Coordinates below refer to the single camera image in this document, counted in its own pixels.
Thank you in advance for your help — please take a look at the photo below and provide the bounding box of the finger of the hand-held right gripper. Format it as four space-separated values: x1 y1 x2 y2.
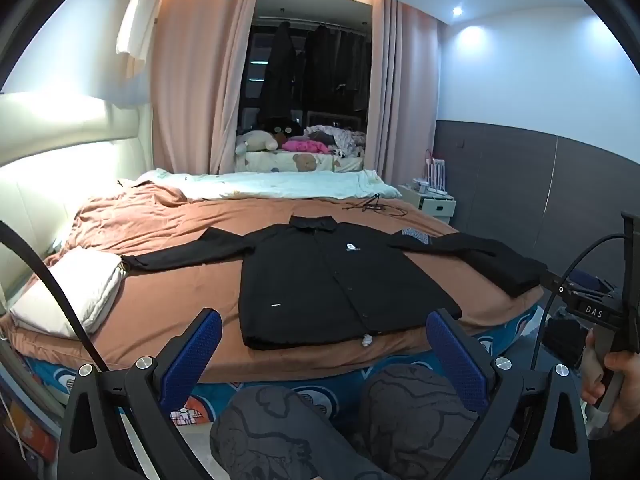
541 270 576 305

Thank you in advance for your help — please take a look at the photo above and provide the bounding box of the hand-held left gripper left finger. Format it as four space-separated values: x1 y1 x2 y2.
57 307 223 480

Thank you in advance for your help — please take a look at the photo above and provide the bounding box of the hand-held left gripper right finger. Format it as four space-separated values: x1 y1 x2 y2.
426 308 588 480

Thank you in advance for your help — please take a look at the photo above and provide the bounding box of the black jacket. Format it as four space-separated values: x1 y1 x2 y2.
121 215 548 352

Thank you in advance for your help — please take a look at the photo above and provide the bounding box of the pile of mixed clothes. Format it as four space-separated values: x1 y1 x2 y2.
304 124 369 159

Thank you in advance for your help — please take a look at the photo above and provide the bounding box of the person's right hand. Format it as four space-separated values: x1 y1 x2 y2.
581 329 640 432

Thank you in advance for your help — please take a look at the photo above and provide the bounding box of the person's right leg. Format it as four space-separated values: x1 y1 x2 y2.
350 364 516 480

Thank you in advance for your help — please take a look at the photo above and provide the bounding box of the person's leg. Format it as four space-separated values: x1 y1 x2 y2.
209 385 386 480
350 364 516 480

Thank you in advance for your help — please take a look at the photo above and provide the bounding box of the blue cartoon print mattress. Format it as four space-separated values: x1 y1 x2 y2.
20 302 542 428

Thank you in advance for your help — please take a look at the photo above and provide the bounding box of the brown bed sheet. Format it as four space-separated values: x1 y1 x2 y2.
0 182 546 385

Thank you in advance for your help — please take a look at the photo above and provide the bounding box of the person's left leg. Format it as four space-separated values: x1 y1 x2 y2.
209 385 386 480

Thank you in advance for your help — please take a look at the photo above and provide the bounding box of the grey patterned cloth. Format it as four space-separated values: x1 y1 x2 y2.
400 227 434 247

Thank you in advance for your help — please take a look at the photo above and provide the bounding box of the white pillow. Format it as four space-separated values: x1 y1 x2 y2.
10 247 126 339

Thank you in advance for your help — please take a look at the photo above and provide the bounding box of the white nightstand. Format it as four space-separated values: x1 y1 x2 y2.
399 182 457 222

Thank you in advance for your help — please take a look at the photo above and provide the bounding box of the pale blue quilt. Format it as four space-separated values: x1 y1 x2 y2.
134 168 404 204

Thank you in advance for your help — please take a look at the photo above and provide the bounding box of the cream plush toy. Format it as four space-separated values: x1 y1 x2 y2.
235 130 279 154

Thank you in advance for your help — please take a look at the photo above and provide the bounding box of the cream padded headboard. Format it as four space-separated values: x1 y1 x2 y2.
0 92 154 321

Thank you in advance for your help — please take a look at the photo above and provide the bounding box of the pink cloth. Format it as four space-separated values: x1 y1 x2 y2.
281 138 332 155

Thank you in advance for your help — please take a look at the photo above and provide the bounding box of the black plush toy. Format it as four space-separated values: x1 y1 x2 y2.
260 117 304 142

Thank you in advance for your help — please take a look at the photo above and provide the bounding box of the pink curtain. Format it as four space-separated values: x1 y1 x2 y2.
150 0 262 177
367 0 444 192

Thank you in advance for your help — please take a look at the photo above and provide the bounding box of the white air conditioner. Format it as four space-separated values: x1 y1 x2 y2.
115 0 167 59

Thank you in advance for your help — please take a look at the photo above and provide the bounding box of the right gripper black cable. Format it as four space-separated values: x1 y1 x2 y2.
529 232 627 372

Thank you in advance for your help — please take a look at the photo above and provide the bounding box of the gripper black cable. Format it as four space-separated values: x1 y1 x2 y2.
529 232 627 372
0 220 109 372

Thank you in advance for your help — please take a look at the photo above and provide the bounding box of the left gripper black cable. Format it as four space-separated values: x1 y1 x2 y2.
0 220 109 372

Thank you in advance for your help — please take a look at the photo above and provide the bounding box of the white wire rack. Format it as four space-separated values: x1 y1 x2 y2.
423 150 447 196

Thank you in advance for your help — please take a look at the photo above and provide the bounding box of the thin black cable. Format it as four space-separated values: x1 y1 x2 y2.
345 192 409 219

